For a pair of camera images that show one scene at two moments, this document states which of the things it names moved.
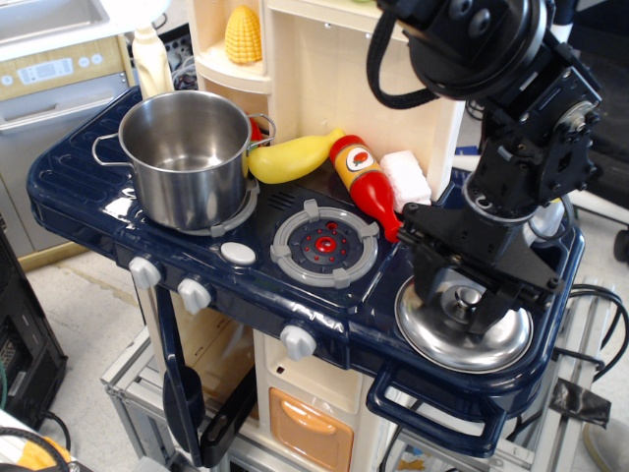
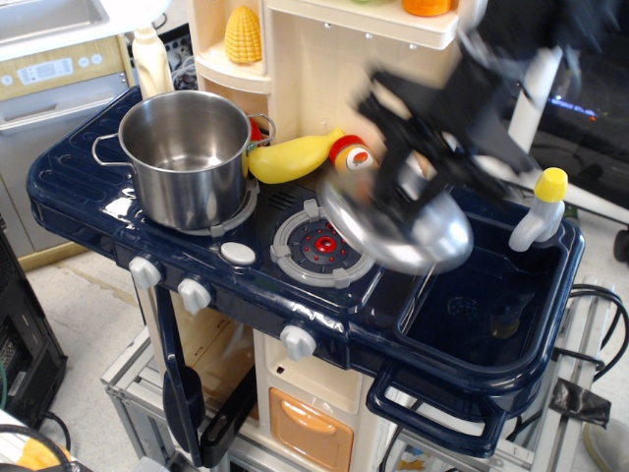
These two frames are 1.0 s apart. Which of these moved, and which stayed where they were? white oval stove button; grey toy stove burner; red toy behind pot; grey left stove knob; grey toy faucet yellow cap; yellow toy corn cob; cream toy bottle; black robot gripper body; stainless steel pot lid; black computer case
Moved: black robot gripper body; stainless steel pot lid
Stayed: grey toy stove burner; white oval stove button; grey toy faucet yellow cap; black computer case; yellow toy corn cob; cream toy bottle; grey left stove knob; red toy behind pot
